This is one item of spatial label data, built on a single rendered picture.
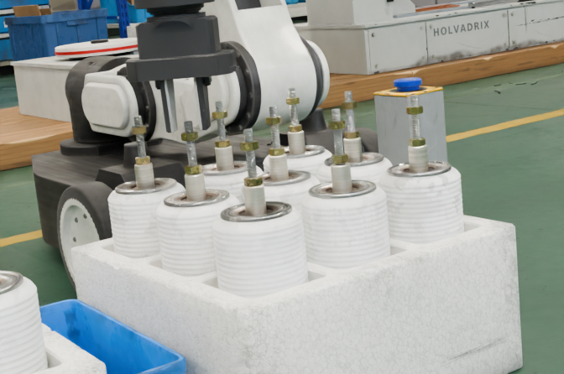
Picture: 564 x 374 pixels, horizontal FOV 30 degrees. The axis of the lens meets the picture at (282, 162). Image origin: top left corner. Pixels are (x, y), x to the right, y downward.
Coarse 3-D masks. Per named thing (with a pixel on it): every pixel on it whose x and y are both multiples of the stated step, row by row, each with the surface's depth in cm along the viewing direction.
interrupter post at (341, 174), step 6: (336, 168) 114; (342, 168) 114; (348, 168) 114; (336, 174) 114; (342, 174) 114; (348, 174) 114; (336, 180) 114; (342, 180) 114; (348, 180) 114; (336, 186) 114; (342, 186) 114; (348, 186) 114; (336, 192) 114; (342, 192) 114
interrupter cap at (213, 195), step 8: (184, 192) 121; (208, 192) 120; (216, 192) 119; (224, 192) 119; (168, 200) 117; (176, 200) 117; (184, 200) 118; (200, 200) 115; (208, 200) 115; (216, 200) 115
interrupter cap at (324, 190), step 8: (320, 184) 118; (328, 184) 117; (352, 184) 117; (360, 184) 116; (368, 184) 116; (312, 192) 114; (320, 192) 114; (328, 192) 114; (344, 192) 113; (352, 192) 113; (360, 192) 112; (368, 192) 113
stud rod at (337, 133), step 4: (332, 112) 113; (336, 112) 113; (340, 112) 114; (332, 116) 114; (336, 116) 113; (332, 120) 114; (336, 120) 113; (340, 120) 114; (336, 132) 114; (340, 132) 114; (336, 136) 114; (340, 136) 114; (336, 140) 114; (340, 140) 114; (336, 144) 114; (340, 144) 114; (336, 148) 114; (340, 148) 114; (336, 152) 114; (340, 152) 114; (336, 164) 115; (340, 164) 114
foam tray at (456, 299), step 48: (480, 240) 118; (96, 288) 126; (144, 288) 115; (192, 288) 108; (288, 288) 105; (336, 288) 106; (384, 288) 110; (432, 288) 114; (480, 288) 119; (192, 336) 109; (240, 336) 101; (288, 336) 103; (336, 336) 106; (384, 336) 111; (432, 336) 115; (480, 336) 120
